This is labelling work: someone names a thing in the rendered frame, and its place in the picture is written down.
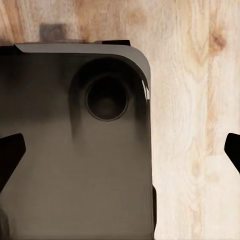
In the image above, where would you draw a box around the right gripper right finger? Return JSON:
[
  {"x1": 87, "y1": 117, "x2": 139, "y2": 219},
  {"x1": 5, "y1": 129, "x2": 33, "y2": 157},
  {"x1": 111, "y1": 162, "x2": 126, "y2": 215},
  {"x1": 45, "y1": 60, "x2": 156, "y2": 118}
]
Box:
[{"x1": 224, "y1": 133, "x2": 240, "y2": 173}]

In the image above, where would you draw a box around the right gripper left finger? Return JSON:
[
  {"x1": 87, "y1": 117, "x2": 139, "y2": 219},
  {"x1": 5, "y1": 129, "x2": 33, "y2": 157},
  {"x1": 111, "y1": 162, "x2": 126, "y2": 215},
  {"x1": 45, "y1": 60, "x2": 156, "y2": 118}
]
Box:
[{"x1": 0, "y1": 133, "x2": 26, "y2": 193}]

